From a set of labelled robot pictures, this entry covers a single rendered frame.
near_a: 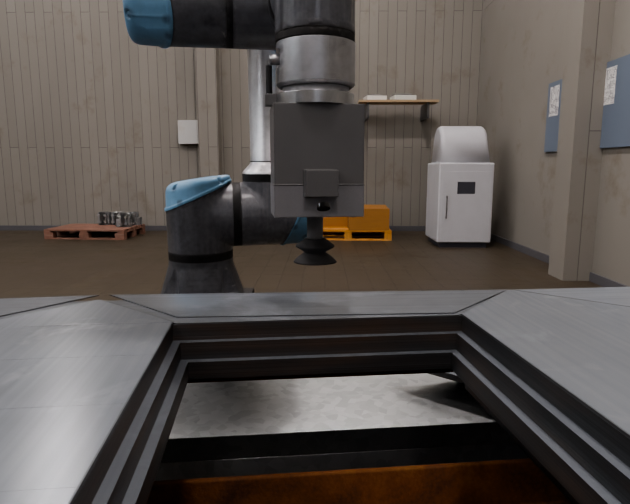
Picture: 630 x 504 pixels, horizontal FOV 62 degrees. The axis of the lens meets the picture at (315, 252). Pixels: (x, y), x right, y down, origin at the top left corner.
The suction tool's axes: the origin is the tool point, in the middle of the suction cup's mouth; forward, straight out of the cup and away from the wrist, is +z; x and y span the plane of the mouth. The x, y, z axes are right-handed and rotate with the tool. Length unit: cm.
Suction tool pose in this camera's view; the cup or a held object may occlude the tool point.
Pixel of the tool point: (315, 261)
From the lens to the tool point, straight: 52.1
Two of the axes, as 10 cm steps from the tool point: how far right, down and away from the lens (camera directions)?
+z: 0.0, 9.9, 1.6
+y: 9.9, -0.2, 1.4
